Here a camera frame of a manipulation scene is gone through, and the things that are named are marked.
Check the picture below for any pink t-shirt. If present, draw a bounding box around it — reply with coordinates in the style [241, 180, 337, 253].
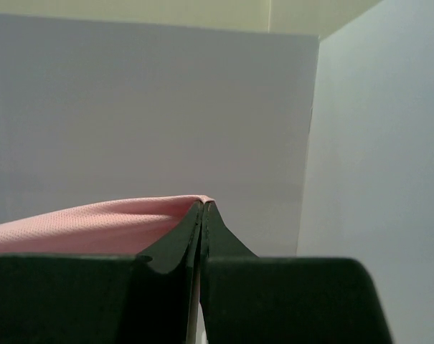
[0, 195, 211, 254]

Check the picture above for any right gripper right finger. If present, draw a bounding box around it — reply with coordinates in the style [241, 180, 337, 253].
[200, 203, 392, 343]

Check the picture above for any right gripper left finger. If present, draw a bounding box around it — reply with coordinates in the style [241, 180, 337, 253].
[0, 204, 204, 343]

